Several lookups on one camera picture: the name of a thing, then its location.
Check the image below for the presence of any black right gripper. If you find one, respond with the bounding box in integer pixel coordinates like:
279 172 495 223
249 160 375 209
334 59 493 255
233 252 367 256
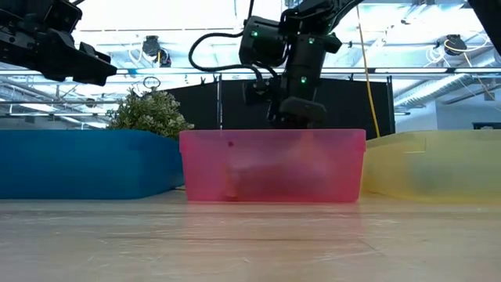
269 96 328 131

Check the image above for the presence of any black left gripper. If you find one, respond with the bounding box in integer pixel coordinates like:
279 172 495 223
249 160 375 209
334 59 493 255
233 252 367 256
0 9 118 88

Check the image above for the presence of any pink translucent plastic bin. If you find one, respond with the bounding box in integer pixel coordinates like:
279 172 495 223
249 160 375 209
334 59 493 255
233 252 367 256
178 128 367 204

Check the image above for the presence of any black partition screen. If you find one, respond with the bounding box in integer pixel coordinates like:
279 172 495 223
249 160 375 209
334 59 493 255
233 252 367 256
164 76 396 140

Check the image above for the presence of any black ceiling lamp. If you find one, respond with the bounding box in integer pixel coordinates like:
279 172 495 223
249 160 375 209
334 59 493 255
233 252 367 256
141 34 172 68
443 33 468 56

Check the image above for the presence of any green potted plant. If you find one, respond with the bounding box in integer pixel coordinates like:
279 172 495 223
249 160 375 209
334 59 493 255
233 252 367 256
106 88 195 140

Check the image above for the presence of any blue plastic bin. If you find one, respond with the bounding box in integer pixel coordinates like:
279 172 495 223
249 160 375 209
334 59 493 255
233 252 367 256
0 129 185 200

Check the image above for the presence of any yellow translucent plastic bin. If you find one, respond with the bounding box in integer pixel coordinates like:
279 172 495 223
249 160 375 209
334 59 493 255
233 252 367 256
362 129 501 204

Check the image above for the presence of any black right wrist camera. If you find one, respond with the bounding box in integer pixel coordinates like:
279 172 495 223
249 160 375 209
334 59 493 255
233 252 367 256
241 76 274 107

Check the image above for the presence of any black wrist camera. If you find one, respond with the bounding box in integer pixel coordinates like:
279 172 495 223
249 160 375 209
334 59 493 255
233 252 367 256
43 0 84 34
241 76 274 107

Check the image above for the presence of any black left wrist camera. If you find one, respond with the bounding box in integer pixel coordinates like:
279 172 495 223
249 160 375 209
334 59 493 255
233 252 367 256
43 0 84 34

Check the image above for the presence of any small black hanging ring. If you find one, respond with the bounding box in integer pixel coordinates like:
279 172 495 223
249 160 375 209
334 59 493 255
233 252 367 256
142 75 162 91

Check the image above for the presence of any yellow hanging cable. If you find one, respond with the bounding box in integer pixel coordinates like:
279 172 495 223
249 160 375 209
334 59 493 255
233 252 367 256
355 5 382 139

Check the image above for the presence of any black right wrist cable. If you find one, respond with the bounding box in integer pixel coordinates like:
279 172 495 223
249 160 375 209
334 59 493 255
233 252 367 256
187 30 275 85

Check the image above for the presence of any grey overhead rail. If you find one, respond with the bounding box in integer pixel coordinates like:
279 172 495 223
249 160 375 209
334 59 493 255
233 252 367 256
0 67 501 76

